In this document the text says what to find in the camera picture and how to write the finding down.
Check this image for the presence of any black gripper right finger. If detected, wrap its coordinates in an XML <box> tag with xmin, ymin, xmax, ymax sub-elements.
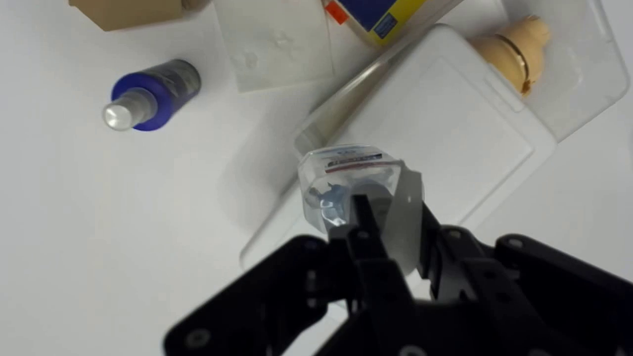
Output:
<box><xmin>418</xmin><ymin>202</ymin><xmax>472</xmax><ymax>303</ymax></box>

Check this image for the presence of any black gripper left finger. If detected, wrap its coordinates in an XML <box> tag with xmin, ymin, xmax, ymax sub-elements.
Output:
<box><xmin>347</xmin><ymin>192</ymin><xmax>412</xmax><ymax>307</ymax></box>

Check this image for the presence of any small transparent plastic bottle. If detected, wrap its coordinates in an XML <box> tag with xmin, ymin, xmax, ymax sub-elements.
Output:
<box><xmin>296</xmin><ymin>145</ymin><xmax>426</xmax><ymax>274</ymax></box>

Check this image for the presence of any purple label spray bottle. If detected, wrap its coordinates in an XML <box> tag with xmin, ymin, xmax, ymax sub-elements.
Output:
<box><xmin>102</xmin><ymin>58</ymin><xmax>205</xmax><ymax>133</ymax></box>

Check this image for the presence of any white flat container lid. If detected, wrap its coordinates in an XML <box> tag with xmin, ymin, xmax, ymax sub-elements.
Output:
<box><xmin>240</xmin><ymin>24</ymin><xmax>559</xmax><ymax>270</ymax></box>

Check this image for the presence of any beige rounded toy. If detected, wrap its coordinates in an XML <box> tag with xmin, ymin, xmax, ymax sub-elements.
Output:
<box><xmin>476</xmin><ymin>14</ymin><xmax>555</xmax><ymax>96</ymax></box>

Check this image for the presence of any clear plastic sheet piece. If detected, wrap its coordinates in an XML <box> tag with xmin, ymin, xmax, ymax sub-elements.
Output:
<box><xmin>215</xmin><ymin>0</ymin><xmax>341</xmax><ymax>94</ymax></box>

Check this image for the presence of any blue and yellow box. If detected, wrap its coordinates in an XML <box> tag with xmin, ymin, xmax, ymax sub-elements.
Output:
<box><xmin>321</xmin><ymin>0</ymin><xmax>434</xmax><ymax>50</ymax></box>

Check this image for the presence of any brown cardboard box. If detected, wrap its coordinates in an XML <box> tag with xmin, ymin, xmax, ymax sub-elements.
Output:
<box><xmin>68</xmin><ymin>0</ymin><xmax>215</xmax><ymax>34</ymax></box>

